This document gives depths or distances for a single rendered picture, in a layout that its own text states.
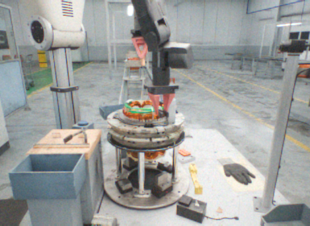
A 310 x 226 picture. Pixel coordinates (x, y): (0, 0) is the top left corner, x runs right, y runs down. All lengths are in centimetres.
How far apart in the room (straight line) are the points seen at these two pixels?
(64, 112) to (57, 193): 61
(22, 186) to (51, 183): 8
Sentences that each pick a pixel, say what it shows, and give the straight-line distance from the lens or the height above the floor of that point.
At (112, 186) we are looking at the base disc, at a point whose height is 80.
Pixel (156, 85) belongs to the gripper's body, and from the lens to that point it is 71.
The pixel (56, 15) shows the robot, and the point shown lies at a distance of 114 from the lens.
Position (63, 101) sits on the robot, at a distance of 122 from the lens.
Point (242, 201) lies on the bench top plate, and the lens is 104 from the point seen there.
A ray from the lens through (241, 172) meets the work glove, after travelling 120.
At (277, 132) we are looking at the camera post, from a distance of 89.
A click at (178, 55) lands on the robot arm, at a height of 136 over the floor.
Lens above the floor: 139
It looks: 18 degrees down
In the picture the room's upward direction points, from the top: straight up
